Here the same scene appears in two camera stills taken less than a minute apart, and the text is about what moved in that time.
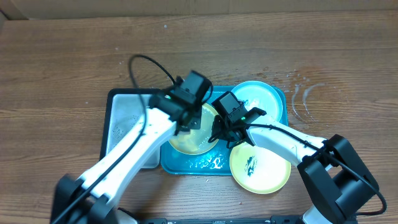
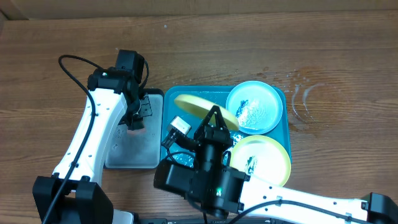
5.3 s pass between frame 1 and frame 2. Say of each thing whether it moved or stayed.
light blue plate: stayed
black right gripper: moved
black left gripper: moved
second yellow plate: stayed
